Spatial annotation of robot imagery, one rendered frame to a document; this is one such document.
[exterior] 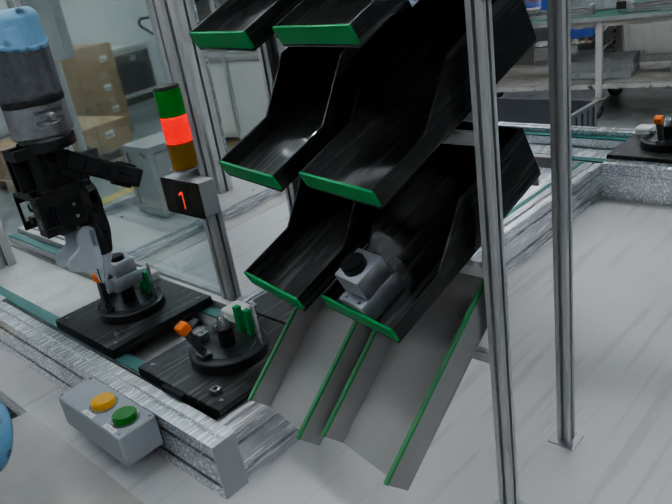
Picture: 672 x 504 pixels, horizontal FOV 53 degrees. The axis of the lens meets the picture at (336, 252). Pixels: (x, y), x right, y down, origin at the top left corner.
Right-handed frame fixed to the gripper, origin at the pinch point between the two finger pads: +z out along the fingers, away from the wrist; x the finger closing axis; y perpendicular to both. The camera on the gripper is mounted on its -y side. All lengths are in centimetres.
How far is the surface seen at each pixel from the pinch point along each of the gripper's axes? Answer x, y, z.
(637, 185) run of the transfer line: 21, -137, 33
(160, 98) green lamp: -23.0, -29.5, -16.4
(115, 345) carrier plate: -28.1, -9.4, 26.3
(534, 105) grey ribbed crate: -65, -245, 42
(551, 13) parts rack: 47, -40, -25
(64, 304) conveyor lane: -69, -17, 32
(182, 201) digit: -24.0, -29.2, 3.5
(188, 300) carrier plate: -30.1, -28.2, 26.3
